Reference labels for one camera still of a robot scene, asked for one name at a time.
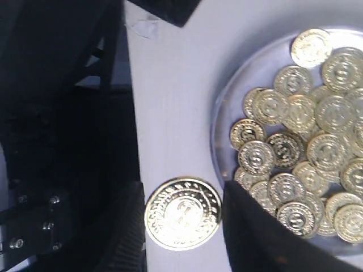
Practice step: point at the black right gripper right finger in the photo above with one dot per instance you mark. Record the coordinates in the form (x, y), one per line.
(256, 241)

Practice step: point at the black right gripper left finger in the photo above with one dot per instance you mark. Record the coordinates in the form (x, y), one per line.
(122, 231)

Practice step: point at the gold coin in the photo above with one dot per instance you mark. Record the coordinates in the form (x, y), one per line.
(335, 114)
(311, 48)
(292, 80)
(246, 130)
(183, 213)
(256, 158)
(289, 149)

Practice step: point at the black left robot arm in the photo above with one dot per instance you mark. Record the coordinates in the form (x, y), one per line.
(71, 198)

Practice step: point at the round steel plate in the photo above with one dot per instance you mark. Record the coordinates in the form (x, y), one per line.
(320, 199)

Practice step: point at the gold coin on plate rim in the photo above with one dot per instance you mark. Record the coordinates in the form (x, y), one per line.
(311, 48)

